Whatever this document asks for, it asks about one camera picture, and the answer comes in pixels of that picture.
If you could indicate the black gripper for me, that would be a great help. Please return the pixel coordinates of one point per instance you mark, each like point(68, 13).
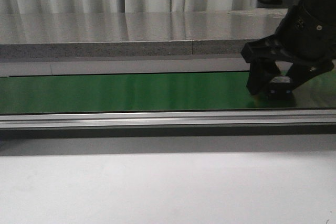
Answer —
point(305, 38)

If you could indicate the yellow push button switch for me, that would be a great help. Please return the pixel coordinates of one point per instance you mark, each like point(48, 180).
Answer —
point(279, 88)

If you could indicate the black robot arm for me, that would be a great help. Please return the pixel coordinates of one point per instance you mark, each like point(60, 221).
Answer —
point(302, 47)

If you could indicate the green conveyor belt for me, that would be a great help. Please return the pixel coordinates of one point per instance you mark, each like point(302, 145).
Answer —
point(152, 92)

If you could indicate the front aluminium conveyor rail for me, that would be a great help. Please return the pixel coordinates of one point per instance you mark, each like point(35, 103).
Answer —
point(130, 119)

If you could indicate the rear grey conveyor rail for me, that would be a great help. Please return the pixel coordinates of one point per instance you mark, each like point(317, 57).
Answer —
point(165, 64)

